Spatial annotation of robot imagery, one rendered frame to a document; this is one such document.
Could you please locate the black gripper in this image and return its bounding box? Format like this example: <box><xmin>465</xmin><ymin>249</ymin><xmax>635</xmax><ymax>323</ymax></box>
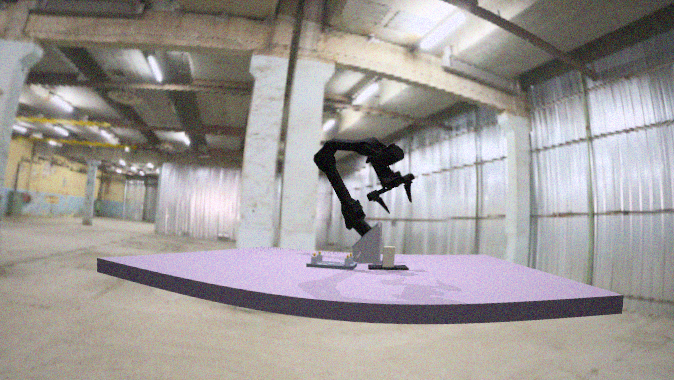
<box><xmin>367</xmin><ymin>166</ymin><xmax>415</xmax><ymax>214</ymax></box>

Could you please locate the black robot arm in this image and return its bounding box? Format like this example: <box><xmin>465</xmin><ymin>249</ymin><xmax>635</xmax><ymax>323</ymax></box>
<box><xmin>313</xmin><ymin>137</ymin><xmax>404</xmax><ymax>238</ymax></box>

